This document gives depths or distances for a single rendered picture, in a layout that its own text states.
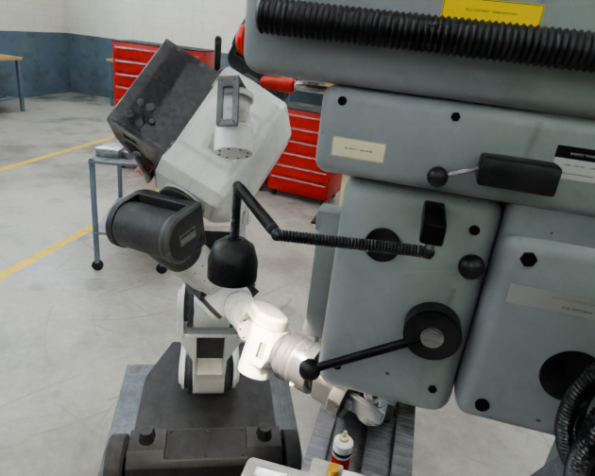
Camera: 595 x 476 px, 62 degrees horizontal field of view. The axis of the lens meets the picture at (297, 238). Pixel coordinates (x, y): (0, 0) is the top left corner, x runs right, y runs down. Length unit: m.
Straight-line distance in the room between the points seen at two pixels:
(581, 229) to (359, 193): 0.24
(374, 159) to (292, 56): 0.14
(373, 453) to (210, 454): 0.59
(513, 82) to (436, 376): 0.38
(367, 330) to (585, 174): 0.31
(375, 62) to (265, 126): 0.47
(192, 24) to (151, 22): 0.88
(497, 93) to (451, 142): 0.06
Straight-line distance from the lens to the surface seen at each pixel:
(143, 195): 1.00
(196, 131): 0.96
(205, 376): 1.67
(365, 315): 0.66
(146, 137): 0.97
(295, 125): 5.41
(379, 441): 1.24
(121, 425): 2.02
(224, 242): 0.69
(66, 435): 2.60
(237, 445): 1.66
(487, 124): 0.56
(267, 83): 0.80
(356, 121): 0.56
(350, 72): 0.55
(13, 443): 2.63
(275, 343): 0.90
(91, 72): 11.97
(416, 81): 0.54
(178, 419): 1.77
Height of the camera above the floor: 1.78
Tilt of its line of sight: 23 degrees down
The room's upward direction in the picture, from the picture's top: 7 degrees clockwise
